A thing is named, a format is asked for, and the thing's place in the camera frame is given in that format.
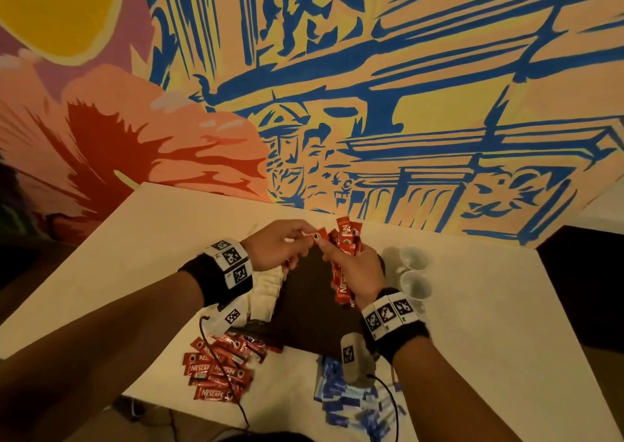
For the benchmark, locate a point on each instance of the person's right hand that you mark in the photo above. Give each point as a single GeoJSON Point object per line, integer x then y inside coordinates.
{"type": "Point", "coordinates": [361, 276]}

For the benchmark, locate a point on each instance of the person's left hand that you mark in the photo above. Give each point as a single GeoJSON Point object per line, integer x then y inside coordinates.
{"type": "Point", "coordinates": [273, 245]}

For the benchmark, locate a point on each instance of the single red coffee stick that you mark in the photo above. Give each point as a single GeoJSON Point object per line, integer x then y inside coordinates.
{"type": "Point", "coordinates": [319, 233]}

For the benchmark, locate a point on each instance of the row of tea bags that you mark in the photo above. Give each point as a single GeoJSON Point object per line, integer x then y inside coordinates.
{"type": "Point", "coordinates": [261, 295]}

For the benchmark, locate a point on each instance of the dark brown tray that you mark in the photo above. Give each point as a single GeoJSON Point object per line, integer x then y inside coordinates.
{"type": "Point", "coordinates": [307, 310]}

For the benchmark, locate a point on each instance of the pile of blue sugar sachets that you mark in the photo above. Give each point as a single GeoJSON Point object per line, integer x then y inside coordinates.
{"type": "Point", "coordinates": [351, 403]}

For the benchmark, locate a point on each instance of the pile of red Nescafe sachets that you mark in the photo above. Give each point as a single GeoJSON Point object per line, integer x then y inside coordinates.
{"type": "Point", "coordinates": [224, 368]}

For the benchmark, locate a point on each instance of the person's left forearm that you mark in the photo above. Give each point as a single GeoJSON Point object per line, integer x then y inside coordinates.
{"type": "Point", "coordinates": [88, 359]}

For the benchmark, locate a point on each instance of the person's right forearm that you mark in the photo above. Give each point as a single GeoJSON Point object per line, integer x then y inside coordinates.
{"type": "Point", "coordinates": [448, 398]}

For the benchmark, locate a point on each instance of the small white cup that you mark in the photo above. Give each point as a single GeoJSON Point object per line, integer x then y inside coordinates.
{"type": "Point", "coordinates": [411, 258]}
{"type": "Point", "coordinates": [416, 286]}

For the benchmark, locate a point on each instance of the black right wristband with markers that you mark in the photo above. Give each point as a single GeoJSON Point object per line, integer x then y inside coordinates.
{"type": "Point", "coordinates": [395, 325]}

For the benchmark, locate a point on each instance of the black wristband with markers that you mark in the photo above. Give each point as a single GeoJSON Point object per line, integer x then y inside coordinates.
{"type": "Point", "coordinates": [219, 273]}
{"type": "Point", "coordinates": [395, 325]}

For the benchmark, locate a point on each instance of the black left wristband with markers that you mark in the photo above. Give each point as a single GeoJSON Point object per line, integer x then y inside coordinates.
{"type": "Point", "coordinates": [219, 273]}

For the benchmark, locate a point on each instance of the black clothing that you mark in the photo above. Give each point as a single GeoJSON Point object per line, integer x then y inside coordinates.
{"type": "Point", "coordinates": [263, 437]}

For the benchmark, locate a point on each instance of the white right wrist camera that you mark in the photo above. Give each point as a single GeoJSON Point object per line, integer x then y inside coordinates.
{"type": "Point", "coordinates": [353, 357]}

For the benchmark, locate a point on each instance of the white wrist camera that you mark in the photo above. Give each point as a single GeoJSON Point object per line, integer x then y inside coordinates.
{"type": "Point", "coordinates": [353, 357]}
{"type": "Point", "coordinates": [233, 316]}

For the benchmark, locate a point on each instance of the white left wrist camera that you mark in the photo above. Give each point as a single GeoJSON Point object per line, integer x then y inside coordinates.
{"type": "Point", "coordinates": [233, 316]}

